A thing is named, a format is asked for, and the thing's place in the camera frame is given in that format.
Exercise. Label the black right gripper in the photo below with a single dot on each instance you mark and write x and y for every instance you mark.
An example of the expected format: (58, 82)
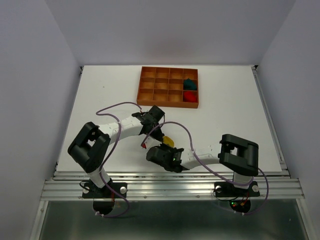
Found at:
(161, 146)

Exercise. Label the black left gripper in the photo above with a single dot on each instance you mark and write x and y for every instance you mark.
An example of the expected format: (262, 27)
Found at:
(159, 136)

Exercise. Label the yellow sock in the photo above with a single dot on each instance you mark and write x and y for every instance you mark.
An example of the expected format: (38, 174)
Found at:
(168, 141)

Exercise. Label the orange compartment tray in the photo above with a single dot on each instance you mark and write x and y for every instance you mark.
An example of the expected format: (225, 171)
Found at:
(163, 86)

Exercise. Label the red sock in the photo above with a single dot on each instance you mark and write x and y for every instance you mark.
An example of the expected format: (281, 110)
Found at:
(190, 97)

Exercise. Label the dark green sock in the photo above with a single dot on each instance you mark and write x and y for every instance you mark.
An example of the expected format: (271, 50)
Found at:
(189, 85)

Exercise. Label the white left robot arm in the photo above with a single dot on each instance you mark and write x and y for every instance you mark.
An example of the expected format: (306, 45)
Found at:
(89, 147)

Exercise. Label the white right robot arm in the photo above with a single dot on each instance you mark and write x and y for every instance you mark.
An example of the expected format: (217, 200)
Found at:
(235, 153)

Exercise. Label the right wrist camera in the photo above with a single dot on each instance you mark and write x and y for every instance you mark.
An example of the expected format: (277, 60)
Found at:
(149, 142)

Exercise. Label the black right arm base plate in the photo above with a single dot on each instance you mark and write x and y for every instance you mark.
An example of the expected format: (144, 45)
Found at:
(224, 189)

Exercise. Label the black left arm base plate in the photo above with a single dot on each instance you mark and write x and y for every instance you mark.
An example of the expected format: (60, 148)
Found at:
(91, 191)

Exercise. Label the aluminium mounting rail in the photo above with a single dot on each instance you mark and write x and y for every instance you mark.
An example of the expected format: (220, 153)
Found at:
(167, 186)

